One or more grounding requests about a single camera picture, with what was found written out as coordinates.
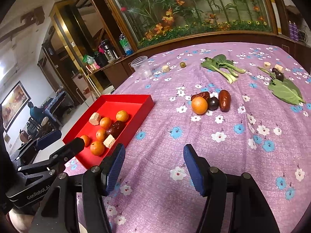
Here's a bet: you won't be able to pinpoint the beige cake block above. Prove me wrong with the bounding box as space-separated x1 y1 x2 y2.
89 112 101 126

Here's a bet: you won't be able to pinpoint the dark red date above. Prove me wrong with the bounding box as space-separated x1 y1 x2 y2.
106 120 126 139

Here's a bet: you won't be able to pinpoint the white round rice cake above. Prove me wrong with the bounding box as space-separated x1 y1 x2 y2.
103 134 115 149

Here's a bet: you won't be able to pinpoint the left hand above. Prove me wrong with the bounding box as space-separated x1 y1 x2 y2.
9 209 34 233

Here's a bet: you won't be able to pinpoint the orange tangerine in tray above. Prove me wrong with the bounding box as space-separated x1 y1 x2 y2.
80 135 91 147
90 141 105 156

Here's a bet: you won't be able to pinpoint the red tray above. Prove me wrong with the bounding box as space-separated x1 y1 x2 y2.
63 95 155 169

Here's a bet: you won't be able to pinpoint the seated person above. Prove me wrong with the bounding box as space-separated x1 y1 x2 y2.
27 102 49 127

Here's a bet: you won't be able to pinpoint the framed painting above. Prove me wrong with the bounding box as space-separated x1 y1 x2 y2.
2 81 31 131

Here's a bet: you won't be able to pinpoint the black kettle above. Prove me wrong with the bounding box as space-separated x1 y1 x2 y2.
100 39 118 63

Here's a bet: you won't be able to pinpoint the clear plastic cup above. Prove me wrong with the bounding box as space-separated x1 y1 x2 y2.
130 56 152 79

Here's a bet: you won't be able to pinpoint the wooden cabinet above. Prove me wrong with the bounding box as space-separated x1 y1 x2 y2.
38 0 310 105

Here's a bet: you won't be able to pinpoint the purple floral tablecloth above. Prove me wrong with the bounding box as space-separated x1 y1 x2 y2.
104 43 310 232

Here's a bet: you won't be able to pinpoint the green blue bottle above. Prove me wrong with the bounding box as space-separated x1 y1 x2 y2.
119 34 133 55

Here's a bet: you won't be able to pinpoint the smooth brown date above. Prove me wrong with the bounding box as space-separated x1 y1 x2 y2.
218 90 231 112

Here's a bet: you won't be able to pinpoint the small beige cube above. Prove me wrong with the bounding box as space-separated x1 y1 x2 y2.
161 65 170 73

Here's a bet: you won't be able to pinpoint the green leaf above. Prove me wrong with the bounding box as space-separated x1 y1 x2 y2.
258 67 306 105

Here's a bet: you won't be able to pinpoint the wrinkled red date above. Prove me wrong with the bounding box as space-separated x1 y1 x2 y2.
191 91 210 101

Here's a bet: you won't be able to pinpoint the small dark plum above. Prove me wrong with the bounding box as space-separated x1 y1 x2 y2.
272 68 284 82

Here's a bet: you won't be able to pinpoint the small beige block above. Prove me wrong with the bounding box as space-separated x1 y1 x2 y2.
275 64 284 73

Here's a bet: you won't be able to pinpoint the small beige cylinder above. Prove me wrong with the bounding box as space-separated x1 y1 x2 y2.
263 62 271 69

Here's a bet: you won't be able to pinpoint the bok choy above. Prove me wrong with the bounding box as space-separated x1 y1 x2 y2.
201 54 246 84

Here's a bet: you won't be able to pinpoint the flower aquarium panel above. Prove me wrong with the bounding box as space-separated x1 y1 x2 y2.
106 0 276 48

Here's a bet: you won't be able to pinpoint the purple bottles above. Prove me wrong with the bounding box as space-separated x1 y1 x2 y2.
288 21 299 41

